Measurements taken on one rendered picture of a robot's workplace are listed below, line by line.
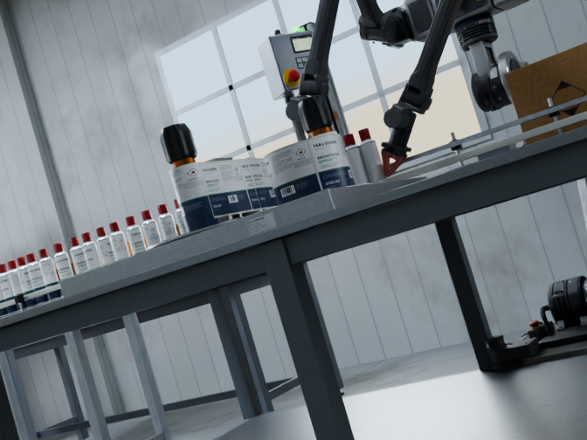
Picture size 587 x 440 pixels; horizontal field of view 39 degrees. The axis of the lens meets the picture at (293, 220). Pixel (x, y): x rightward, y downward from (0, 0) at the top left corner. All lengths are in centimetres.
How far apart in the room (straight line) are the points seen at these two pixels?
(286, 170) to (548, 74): 95
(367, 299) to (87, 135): 268
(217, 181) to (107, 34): 453
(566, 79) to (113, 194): 460
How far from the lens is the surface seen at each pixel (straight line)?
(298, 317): 177
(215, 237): 189
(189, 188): 209
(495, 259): 504
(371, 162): 251
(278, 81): 269
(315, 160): 197
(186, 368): 639
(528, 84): 260
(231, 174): 220
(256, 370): 398
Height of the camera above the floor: 74
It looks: 3 degrees up
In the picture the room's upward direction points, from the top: 17 degrees counter-clockwise
